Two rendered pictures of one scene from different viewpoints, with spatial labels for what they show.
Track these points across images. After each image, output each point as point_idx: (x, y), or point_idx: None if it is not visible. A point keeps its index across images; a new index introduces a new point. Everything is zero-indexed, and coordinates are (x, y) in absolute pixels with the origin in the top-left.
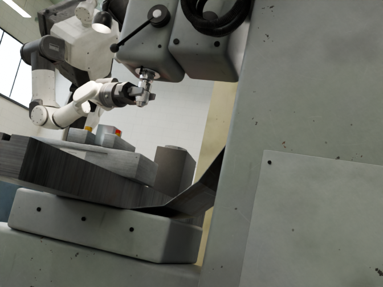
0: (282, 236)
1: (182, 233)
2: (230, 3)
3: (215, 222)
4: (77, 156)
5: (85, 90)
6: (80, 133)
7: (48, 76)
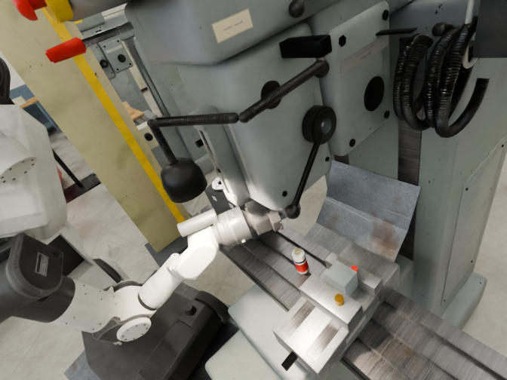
0: (466, 216)
1: None
2: (388, 51)
3: (442, 244)
4: (495, 350)
5: (204, 258)
6: (357, 314)
7: (85, 294)
